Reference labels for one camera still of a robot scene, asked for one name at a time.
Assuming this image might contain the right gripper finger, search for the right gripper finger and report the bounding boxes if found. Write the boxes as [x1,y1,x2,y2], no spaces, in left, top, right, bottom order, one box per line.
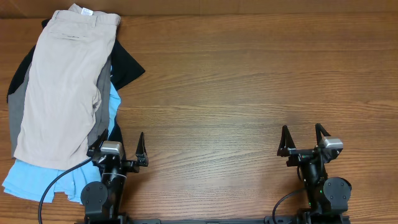
[315,123,330,146]
[277,125,296,157]

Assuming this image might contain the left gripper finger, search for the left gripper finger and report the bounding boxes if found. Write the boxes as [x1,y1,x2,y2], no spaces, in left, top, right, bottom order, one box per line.
[136,132,149,167]
[86,129,108,157]

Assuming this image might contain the beige khaki shorts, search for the beige khaki shorts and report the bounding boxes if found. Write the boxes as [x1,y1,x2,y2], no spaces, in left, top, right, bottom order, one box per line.
[14,9,121,170]

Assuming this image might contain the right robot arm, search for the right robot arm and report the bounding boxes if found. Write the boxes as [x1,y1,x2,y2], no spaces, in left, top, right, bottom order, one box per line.
[272,123,352,224]

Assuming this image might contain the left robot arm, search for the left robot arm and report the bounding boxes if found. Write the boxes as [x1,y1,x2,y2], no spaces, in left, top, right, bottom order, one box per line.
[80,130,149,223]

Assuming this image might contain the grey shorts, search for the grey shorts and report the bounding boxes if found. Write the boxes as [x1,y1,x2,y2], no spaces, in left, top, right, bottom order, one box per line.
[7,58,111,157]

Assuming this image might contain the light blue shorts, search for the light blue shorts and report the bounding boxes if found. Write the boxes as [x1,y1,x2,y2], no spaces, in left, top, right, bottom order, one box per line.
[2,85,123,203]

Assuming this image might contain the black garment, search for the black garment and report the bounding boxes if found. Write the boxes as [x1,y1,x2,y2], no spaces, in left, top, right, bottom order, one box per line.
[6,18,146,150]

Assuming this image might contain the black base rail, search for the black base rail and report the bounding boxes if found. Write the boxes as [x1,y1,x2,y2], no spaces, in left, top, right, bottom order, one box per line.
[83,215,351,224]

